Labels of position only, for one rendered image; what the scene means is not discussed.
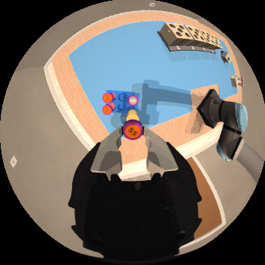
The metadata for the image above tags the blue bench mat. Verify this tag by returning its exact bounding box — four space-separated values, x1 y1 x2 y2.
69 21 237 134

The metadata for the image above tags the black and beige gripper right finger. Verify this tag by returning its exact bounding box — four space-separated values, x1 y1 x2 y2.
142 126 202 202

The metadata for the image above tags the clear graduated tube with yellow liquid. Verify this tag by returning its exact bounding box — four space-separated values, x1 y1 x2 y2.
123 109 143 140

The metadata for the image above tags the dark blue tube rack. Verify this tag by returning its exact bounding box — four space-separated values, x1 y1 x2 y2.
106 90 140 114

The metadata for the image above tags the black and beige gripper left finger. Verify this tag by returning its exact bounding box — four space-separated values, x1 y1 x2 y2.
68 126 124 208

